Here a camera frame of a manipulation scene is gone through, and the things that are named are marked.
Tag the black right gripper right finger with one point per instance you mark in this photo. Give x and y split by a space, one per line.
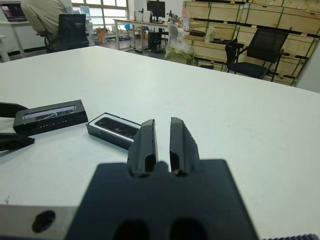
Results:
182 145

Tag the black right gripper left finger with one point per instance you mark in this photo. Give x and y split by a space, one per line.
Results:
143 145

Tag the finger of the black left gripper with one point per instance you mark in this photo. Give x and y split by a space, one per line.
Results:
15 141
7 108

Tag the black slim camera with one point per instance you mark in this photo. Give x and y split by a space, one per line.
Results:
117 127

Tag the black printed box lid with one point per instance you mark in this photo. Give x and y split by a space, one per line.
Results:
62 120

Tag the black box with white insert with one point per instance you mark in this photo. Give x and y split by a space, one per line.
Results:
105 136

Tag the cardboard box with orange print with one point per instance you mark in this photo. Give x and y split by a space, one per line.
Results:
102 36

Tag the white desk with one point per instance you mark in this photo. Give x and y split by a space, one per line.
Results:
7 22

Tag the green plastic bag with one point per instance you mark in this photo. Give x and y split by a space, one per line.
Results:
177 56

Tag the open laptop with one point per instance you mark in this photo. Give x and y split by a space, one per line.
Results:
13 11

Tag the person in beige shirt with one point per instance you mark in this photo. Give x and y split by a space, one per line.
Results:
42 15

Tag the black office swivel chair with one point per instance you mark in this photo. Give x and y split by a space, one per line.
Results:
72 30

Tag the black computer tower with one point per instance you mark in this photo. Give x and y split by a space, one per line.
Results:
155 41

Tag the wooden top office desk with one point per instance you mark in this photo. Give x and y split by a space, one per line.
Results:
140 22

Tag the pink and white bag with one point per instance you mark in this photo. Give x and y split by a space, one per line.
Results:
185 20

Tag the small black desk device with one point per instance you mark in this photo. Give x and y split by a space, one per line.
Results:
172 17

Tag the small desk stand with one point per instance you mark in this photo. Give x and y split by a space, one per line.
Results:
141 15

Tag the black mesh folding chair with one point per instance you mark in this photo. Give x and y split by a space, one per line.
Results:
270 42

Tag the black computer monitor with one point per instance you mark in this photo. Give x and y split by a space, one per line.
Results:
156 5

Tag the large window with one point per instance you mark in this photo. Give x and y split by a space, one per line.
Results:
110 5

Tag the wooden crate stack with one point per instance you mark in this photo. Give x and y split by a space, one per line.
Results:
265 12

